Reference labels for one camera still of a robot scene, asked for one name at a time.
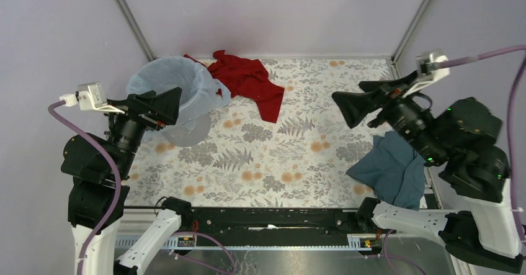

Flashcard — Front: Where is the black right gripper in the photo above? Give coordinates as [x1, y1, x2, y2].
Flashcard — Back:
[327, 67, 444, 162]

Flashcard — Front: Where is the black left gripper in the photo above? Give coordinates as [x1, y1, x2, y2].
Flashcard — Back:
[100, 83, 183, 176]

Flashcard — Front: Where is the light blue plastic trash bag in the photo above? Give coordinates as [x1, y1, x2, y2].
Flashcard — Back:
[125, 56, 231, 136]

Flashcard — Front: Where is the grey plastic trash bin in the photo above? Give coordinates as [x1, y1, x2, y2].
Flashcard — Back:
[159, 113, 211, 147]

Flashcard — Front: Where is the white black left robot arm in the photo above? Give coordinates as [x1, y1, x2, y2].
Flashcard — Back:
[48, 83, 194, 274]

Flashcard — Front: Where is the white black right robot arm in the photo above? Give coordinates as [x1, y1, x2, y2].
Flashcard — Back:
[332, 73, 525, 274]

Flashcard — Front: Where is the teal blue cloth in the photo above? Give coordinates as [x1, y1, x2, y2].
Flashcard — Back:
[345, 131, 425, 210]

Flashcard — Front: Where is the red cloth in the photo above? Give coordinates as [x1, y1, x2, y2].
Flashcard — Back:
[207, 50, 285, 123]

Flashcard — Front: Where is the floral patterned table mat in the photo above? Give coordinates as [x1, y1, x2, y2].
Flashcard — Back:
[126, 59, 392, 208]

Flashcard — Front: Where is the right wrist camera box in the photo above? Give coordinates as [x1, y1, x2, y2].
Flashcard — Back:
[403, 48, 450, 97]

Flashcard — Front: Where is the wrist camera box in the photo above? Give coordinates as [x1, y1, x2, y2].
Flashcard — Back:
[403, 48, 450, 97]
[59, 83, 125, 114]

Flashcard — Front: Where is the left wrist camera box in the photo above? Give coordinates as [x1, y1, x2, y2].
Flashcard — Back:
[59, 83, 125, 114]

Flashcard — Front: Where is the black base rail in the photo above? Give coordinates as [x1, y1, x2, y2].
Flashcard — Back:
[179, 207, 381, 247]

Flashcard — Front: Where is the grey slotted cable duct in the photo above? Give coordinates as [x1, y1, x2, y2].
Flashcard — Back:
[115, 233, 373, 251]

